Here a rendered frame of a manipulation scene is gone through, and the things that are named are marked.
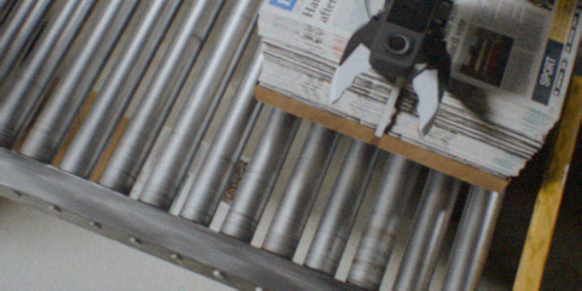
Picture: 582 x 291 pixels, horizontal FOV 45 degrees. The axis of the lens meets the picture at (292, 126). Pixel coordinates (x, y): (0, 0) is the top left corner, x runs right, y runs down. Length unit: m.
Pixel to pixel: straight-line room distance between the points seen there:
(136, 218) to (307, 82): 0.31
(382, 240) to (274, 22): 0.36
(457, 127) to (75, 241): 1.21
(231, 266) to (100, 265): 0.90
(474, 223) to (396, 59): 0.43
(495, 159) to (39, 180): 0.64
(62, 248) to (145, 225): 0.88
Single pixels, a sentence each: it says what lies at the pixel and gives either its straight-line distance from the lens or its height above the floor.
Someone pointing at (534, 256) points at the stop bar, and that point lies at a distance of 1.05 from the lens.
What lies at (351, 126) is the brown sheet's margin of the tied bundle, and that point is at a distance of 1.00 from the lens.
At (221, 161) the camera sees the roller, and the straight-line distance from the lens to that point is 1.05.
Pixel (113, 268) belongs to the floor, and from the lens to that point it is 1.86.
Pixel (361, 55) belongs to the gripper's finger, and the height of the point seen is 1.10.
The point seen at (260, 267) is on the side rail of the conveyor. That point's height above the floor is 0.80.
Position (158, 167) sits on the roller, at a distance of 1.05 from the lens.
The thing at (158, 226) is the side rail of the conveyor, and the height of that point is 0.80.
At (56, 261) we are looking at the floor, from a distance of 1.90.
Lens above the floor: 1.78
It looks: 68 degrees down
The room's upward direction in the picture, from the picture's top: 5 degrees clockwise
